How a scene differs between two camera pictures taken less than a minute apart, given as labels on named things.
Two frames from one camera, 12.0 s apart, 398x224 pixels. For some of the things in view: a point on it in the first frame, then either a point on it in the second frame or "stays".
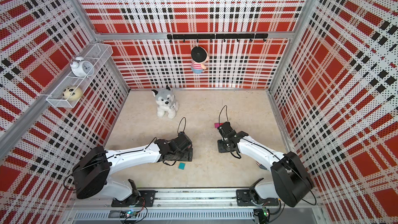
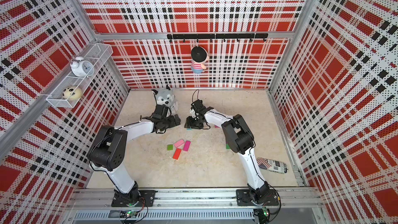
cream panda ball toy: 72,94 stays
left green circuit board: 128,214 stays
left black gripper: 188,155 -> 173,123
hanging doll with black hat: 199,56 stays
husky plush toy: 166,102 stays
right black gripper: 221,148 -> 188,123
